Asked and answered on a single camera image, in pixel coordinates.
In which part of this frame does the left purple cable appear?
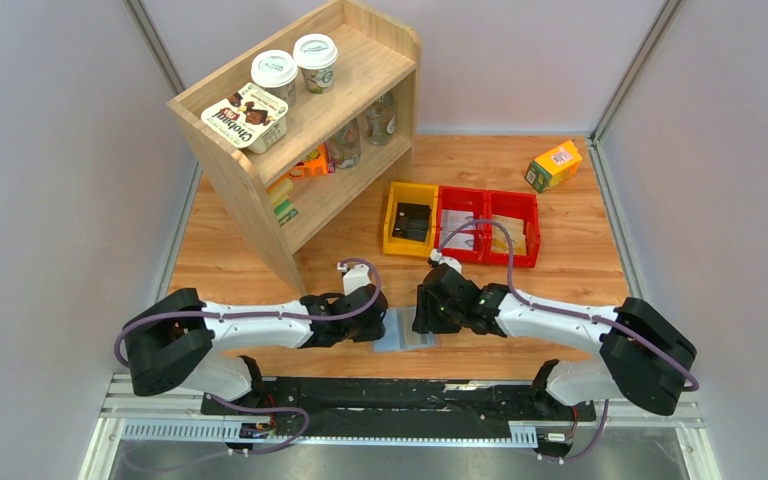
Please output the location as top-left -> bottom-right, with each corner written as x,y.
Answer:
113,258 -> 383,458

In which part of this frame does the tan cards stack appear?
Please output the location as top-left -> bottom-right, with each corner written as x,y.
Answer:
491,215 -> 528,256

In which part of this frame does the yellow plastic bin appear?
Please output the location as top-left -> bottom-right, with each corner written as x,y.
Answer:
382,182 -> 439,258

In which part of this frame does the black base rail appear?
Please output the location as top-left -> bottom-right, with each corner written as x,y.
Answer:
199,376 -> 597,442

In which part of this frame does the middle red plastic bin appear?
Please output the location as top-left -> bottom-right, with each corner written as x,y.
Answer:
434,185 -> 490,264

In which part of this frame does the wooden shelf unit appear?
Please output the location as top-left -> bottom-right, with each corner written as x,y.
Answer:
168,1 -> 421,294

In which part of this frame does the orange snack box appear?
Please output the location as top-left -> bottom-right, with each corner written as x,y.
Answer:
288,143 -> 335,178

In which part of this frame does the pink leather card holder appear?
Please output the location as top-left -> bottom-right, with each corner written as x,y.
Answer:
373,306 -> 436,353

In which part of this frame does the white cards stack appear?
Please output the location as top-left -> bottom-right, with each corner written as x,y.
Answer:
438,209 -> 478,252

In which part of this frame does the glass jar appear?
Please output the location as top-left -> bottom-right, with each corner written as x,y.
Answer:
326,118 -> 361,169
364,92 -> 397,146

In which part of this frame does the right red plastic bin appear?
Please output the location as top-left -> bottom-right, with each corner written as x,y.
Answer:
487,190 -> 541,268

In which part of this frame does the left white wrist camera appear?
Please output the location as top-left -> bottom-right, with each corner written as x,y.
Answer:
337,263 -> 372,296

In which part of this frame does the left white-lidded paper cup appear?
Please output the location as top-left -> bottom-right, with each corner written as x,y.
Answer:
250,50 -> 298,107

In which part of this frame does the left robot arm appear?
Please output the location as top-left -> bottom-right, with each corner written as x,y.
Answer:
114,284 -> 389,400

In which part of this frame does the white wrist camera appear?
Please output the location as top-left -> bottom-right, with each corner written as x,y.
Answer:
428,249 -> 463,273
337,263 -> 372,296

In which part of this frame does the right glass jar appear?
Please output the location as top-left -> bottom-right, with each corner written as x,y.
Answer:
364,92 -> 397,146

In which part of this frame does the yellow green sponge pack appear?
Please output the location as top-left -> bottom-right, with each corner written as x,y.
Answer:
267,176 -> 298,226

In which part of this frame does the white-lidded paper cup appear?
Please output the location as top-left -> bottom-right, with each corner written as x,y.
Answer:
293,33 -> 338,94
250,50 -> 298,107

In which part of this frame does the orange green juice carton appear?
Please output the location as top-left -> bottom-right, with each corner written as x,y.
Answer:
524,140 -> 582,193

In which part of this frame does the red plastic bin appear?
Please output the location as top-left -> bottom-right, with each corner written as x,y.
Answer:
434,185 -> 490,264
487,190 -> 541,268

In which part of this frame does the right white-lidded paper cup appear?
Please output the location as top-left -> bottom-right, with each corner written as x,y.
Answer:
293,33 -> 338,94

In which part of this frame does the left glass jar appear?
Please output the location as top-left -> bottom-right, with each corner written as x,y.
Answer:
326,118 -> 361,169

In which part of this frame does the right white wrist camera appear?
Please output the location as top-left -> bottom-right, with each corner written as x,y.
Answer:
428,249 -> 463,273

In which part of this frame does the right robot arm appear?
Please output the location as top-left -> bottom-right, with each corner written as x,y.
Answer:
413,264 -> 699,416

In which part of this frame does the Chobani yogurt pack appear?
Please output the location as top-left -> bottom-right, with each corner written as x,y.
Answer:
200,82 -> 289,154

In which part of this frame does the black cards stack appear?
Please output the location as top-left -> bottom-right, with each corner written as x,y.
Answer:
391,202 -> 431,243

